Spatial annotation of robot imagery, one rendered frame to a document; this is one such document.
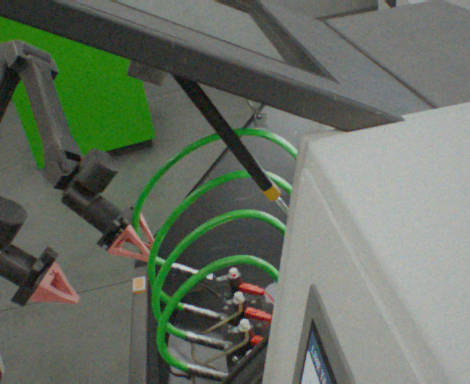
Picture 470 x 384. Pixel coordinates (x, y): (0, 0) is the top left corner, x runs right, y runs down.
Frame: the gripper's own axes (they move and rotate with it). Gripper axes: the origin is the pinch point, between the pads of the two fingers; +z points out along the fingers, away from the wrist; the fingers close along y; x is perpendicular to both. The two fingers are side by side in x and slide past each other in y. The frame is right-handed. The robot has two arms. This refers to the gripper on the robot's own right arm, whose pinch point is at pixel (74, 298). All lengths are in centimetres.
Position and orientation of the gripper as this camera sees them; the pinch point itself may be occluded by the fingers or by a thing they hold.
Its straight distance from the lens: 106.6
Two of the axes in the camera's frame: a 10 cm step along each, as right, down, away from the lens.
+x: 1.1, -5.1, 8.6
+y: 5.7, -6.7, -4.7
